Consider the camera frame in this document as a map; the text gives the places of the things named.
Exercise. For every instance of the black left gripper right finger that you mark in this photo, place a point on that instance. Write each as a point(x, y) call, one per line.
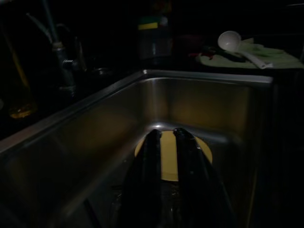
point(192, 180)

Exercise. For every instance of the white and metal faucet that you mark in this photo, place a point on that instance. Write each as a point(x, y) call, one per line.
point(67, 71)

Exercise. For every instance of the light green dish cloth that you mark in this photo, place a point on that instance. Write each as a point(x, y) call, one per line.
point(273, 55)

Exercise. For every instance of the small red utensil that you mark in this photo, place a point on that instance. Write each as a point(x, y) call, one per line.
point(202, 54)

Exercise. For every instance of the yellow green sponge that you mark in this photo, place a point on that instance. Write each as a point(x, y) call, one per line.
point(152, 23)

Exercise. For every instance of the stainless steel sink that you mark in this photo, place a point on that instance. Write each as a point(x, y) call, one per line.
point(95, 133)

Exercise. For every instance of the yellow oil glass bottle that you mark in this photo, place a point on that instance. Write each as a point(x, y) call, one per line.
point(20, 95)

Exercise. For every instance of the yellow plate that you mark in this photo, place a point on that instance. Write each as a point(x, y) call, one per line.
point(168, 154)

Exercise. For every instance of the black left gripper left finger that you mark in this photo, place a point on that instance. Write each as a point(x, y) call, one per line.
point(147, 178)

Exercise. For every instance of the white plastic ladle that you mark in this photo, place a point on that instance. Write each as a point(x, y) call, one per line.
point(229, 40)

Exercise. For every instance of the clear plastic container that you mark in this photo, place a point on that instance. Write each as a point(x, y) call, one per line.
point(154, 45)

